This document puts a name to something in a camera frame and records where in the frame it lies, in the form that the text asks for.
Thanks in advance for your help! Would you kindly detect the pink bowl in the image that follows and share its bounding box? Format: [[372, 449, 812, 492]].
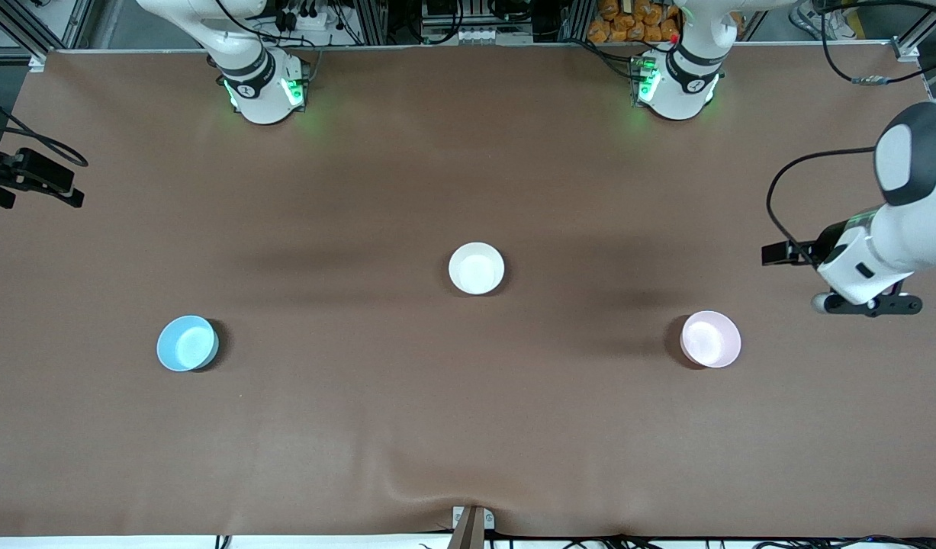
[[680, 310, 741, 369]]

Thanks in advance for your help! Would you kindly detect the blue bowl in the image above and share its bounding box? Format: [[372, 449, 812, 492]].
[[156, 315, 220, 373]]

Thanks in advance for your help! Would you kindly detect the white bowl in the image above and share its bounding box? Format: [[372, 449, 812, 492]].
[[448, 242, 506, 296]]

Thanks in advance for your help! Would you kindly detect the white sneaker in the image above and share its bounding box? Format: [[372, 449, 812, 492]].
[[792, 0, 857, 40]]

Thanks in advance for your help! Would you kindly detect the bag of orange snacks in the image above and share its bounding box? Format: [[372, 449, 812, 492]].
[[587, 0, 680, 43]]

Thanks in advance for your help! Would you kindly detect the white power strip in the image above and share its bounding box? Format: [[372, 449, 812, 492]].
[[273, 0, 327, 31]]

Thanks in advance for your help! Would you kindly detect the brown table mat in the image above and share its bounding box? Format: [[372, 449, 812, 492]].
[[0, 42, 936, 539]]

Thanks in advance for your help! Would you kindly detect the grey control box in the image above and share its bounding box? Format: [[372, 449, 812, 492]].
[[422, 0, 533, 45]]

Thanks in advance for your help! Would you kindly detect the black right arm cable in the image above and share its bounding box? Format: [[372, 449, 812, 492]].
[[0, 91, 88, 167]]

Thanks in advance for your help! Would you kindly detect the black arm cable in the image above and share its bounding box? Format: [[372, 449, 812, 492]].
[[0, 91, 88, 167], [765, 0, 936, 260]]

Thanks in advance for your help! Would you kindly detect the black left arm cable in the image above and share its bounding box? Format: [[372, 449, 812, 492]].
[[765, 0, 936, 260]]

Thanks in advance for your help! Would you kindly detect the aluminium frame profile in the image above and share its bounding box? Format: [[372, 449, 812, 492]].
[[0, 0, 95, 68], [353, 0, 388, 45], [891, 15, 936, 62], [559, 0, 592, 43]]

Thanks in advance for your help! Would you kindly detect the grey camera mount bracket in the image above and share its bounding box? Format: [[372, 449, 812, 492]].
[[452, 505, 495, 549]]

